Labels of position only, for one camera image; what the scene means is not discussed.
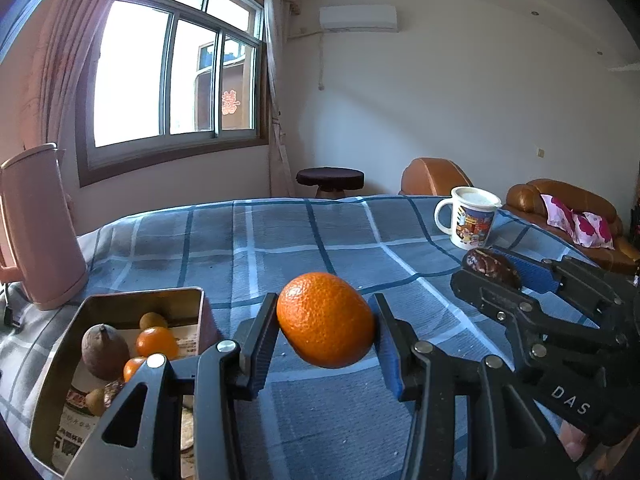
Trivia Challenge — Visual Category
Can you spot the person's right hand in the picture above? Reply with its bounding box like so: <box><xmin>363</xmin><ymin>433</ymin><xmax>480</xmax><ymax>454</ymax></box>
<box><xmin>557</xmin><ymin>417</ymin><xmax>636</xmax><ymax>478</ymax></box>

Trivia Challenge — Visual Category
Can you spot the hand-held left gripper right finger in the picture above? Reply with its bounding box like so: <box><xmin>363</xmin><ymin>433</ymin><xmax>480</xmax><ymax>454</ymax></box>
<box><xmin>370</xmin><ymin>292</ymin><xmax>581</xmax><ymax>480</ymax></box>

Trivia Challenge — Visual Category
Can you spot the purple passion fruit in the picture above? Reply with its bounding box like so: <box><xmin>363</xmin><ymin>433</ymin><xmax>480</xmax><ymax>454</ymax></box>
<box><xmin>81</xmin><ymin>323</ymin><xmax>132</xmax><ymax>381</ymax></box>

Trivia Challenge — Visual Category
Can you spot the white curtain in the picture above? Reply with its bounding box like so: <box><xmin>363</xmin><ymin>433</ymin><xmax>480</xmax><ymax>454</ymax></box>
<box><xmin>262</xmin><ymin>0</ymin><xmax>301</xmax><ymax>198</ymax></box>

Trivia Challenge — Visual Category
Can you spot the tan longan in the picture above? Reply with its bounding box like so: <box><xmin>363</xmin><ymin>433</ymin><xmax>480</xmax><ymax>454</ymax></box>
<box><xmin>85</xmin><ymin>387</ymin><xmax>108</xmax><ymax>417</ymax></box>
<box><xmin>139</xmin><ymin>311</ymin><xmax>169</xmax><ymax>332</ymax></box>

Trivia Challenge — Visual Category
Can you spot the white air conditioner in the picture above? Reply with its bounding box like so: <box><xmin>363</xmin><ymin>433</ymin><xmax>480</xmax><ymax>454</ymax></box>
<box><xmin>319</xmin><ymin>6</ymin><xmax>398</xmax><ymax>33</ymax></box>

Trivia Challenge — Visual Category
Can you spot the pink curtain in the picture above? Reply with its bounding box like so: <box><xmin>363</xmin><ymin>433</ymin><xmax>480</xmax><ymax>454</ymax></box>
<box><xmin>20</xmin><ymin>0</ymin><xmax>131</xmax><ymax>158</ymax></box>

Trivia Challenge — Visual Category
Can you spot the sliding window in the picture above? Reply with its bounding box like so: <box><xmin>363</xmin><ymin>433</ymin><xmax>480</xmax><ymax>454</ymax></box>
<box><xmin>75</xmin><ymin>0</ymin><xmax>271</xmax><ymax>188</ymax></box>

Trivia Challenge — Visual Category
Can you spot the brown date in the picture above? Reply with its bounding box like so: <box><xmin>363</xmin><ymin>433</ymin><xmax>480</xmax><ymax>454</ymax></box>
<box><xmin>102</xmin><ymin>380</ymin><xmax>126</xmax><ymax>408</ymax></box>

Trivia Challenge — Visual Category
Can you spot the blue plaid tablecloth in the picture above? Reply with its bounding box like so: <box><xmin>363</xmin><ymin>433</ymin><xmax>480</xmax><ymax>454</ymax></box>
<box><xmin>0</xmin><ymin>194</ymin><xmax>640</xmax><ymax>480</ymax></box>

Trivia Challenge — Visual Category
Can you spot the pink metal tin box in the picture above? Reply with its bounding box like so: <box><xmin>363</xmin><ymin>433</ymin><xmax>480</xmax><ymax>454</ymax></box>
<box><xmin>28</xmin><ymin>287</ymin><xmax>223</xmax><ymax>480</ymax></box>

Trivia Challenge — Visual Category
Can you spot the white printed mug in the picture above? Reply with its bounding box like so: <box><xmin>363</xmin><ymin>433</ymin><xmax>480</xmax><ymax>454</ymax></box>
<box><xmin>433</xmin><ymin>186</ymin><xmax>502</xmax><ymax>251</ymax></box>

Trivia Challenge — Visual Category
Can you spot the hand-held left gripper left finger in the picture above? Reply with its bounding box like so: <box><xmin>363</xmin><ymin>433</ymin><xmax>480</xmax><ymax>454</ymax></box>
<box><xmin>60</xmin><ymin>292</ymin><xmax>279</xmax><ymax>480</ymax></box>

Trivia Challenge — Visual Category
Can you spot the pink floral cushion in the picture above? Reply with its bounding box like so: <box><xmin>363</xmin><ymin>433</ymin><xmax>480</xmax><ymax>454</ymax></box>
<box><xmin>570</xmin><ymin>210</ymin><xmax>616</xmax><ymax>251</ymax></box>
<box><xmin>541</xmin><ymin>193</ymin><xmax>581</xmax><ymax>233</ymax></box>

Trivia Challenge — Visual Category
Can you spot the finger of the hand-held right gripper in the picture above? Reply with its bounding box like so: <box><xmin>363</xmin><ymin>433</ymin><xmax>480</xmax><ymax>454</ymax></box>
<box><xmin>450</xmin><ymin>269</ymin><xmax>556</xmax><ymax>361</ymax></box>
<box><xmin>492</xmin><ymin>246</ymin><xmax>640</xmax><ymax>348</ymax></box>

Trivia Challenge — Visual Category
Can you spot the black kettle cord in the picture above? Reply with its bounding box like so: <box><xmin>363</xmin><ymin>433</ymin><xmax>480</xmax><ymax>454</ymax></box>
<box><xmin>0</xmin><ymin>280</ymin><xmax>23</xmax><ymax>331</ymax></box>

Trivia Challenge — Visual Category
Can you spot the dark round stool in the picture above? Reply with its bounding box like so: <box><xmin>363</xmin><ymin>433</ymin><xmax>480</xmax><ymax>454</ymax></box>
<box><xmin>296</xmin><ymin>166</ymin><xmax>365</xmax><ymax>200</ymax></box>

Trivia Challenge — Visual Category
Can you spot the brown leather armchair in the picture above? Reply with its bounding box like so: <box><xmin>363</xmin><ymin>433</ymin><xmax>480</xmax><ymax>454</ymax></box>
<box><xmin>398</xmin><ymin>157</ymin><xmax>474</xmax><ymax>197</ymax></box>

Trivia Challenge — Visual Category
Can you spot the pink electric kettle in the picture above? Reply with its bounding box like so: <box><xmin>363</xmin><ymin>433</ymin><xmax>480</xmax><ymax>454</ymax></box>
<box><xmin>0</xmin><ymin>143</ymin><xmax>90</xmax><ymax>311</ymax></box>

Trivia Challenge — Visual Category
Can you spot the orange mandarin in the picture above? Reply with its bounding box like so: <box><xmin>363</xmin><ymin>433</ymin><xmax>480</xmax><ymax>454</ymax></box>
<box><xmin>122</xmin><ymin>356</ymin><xmax>148</xmax><ymax>383</ymax></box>
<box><xmin>276</xmin><ymin>271</ymin><xmax>377</xmax><ymax>370</ymax></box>
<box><xmin>136</xmin><ymin>326</ymin><xmax>180</xmax><ymax>361</ymax></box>

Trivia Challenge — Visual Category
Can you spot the brown leather sofa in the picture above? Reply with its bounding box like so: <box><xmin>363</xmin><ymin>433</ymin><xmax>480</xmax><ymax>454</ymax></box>
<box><xmin>503</xmin><ymin>178</ymin><xmax>640</xmax><ymax>276</ymax></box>

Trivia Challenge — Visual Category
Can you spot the dark chestnut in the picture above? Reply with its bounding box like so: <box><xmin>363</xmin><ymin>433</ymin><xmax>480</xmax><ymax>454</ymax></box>
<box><xmin>461</xmin><ymin>248</ymin><xmax>522</xmax><ymax>291</ymax></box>

